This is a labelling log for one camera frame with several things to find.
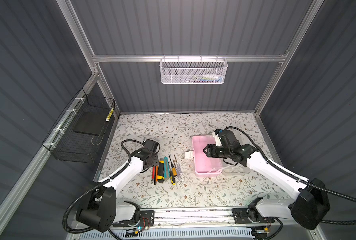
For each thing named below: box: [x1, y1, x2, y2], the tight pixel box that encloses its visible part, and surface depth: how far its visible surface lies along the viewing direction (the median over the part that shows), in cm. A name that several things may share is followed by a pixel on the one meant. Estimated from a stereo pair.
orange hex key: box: [155, 165, 158, 182], surface depth 90 cm
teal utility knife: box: [163, 156, 171, 181], surface depth 91 cm
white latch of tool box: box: [184, 150, 194, 159], surface depth 93 cm
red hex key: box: [151, 166, 156, 183], surface depth 91 cm
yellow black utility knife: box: [157, 157, 165, 183], surface depth 91 cm
